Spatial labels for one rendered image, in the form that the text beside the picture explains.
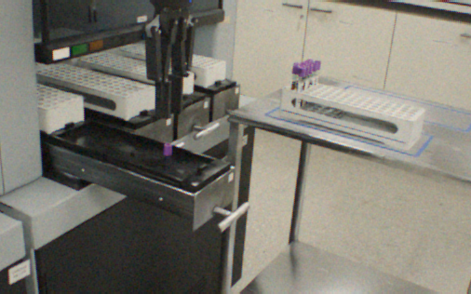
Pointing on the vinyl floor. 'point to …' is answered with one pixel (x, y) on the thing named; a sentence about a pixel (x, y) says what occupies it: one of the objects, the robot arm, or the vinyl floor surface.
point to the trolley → (308, 262)
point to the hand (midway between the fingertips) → (168, 97)
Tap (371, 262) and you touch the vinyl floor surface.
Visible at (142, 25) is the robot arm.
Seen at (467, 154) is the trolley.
